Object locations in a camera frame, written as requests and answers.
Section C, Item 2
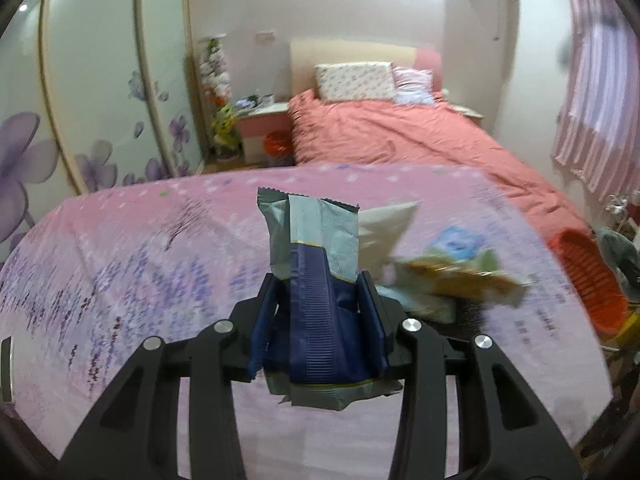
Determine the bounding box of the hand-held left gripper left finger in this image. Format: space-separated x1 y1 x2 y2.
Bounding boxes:
60 275 279 480

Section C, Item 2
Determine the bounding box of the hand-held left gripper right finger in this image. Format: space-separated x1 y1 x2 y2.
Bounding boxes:
357 270 591 480

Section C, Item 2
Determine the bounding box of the blue grey snack packet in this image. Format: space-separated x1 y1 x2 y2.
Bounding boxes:
256 187 405 413

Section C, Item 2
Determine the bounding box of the red plastic basket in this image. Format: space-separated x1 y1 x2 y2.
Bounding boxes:
546 229 631 333

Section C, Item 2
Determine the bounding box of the pale blue packet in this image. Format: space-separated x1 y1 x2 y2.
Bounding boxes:
377 285 457 324

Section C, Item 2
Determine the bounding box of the yellow snack packet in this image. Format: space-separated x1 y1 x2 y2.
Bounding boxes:
395 255 533 308

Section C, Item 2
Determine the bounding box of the blue white packet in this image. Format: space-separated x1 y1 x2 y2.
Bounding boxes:
427 225 501 266

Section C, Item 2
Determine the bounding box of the pink floral tablecloth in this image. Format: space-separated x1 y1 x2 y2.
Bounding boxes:
0 162 613 480

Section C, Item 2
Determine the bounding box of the salmon bed quilt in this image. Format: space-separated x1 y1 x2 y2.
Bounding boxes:
289 89 591 233

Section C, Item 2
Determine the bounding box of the red bag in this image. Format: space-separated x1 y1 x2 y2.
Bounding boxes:
264 131 292 157

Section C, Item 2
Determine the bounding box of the white floral pillow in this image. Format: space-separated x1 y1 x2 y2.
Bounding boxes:
314 62 395 102

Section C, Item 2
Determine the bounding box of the pink striped pillow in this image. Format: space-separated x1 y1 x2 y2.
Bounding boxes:
392 66 436 106

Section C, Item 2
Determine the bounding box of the grey green cloth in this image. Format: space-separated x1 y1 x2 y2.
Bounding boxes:
595 227 640 306

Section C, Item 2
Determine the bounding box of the plush toy bouquet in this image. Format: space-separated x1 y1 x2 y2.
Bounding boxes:
199 37 238 158

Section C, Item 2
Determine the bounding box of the beige pink headboard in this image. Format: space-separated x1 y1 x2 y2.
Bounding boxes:
290 39 443 103

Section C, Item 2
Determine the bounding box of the floral sliding door wardrobe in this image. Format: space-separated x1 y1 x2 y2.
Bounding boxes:
0 0 206 266

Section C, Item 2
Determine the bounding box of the pink striped curtain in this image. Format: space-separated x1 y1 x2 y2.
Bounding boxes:
550 0 640 203

